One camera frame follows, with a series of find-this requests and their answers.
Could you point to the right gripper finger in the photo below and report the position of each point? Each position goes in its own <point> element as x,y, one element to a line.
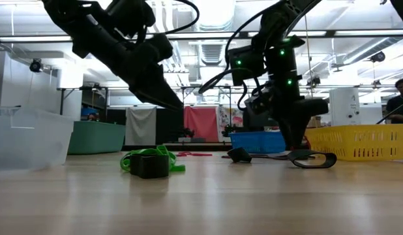
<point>294,137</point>

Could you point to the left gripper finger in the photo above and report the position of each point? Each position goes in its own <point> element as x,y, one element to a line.
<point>159,93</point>

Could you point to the small black block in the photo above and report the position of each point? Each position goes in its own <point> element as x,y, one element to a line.
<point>332,160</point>

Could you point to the green rubber band bunch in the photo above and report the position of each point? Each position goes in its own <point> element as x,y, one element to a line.
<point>162,150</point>

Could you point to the clear plastic container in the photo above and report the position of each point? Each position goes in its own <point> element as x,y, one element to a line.
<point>32,143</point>

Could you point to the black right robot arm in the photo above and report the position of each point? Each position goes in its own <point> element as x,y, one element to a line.
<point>283,65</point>

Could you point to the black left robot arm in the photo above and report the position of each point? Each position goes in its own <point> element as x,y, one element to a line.
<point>97,32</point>

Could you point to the red rubber band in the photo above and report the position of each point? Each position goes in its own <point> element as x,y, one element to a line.
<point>201,154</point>

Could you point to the cardboard box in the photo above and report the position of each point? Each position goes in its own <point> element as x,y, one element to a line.
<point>315,122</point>

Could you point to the grey hanging cloth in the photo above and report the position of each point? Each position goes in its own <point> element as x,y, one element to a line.
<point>141,127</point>

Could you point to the blue plastic basket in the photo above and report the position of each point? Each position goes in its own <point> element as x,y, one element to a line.
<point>253,142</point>

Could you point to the pink hanging cloth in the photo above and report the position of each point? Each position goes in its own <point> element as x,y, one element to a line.
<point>201,122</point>

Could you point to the yellow plastic basket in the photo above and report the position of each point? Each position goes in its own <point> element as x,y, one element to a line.
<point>351,129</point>

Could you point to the floral hanging cloth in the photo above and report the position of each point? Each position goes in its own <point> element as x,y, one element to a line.
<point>229,119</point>

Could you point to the white cylindrical appliance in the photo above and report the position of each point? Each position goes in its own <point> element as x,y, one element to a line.
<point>345,107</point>

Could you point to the blue storage bin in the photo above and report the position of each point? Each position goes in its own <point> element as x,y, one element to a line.
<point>87,112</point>

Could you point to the teal plastic basket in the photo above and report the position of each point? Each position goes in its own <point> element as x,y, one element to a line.
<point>97,137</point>

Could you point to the person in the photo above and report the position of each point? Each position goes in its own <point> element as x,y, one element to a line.
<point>398,104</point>

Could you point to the black ceiling-hung camera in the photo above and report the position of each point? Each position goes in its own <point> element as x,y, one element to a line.
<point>315,81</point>
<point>377,56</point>
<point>36,66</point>

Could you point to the black aluminium table frame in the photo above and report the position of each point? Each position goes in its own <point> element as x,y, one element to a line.
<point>133,147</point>

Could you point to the black distant workstation frame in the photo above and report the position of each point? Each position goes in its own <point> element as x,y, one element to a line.
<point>90,87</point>

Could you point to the silver ventilation duct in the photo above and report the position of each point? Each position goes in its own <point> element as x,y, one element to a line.
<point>214,13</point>

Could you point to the black slanted post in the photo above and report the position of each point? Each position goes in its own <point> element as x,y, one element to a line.
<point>394,112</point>

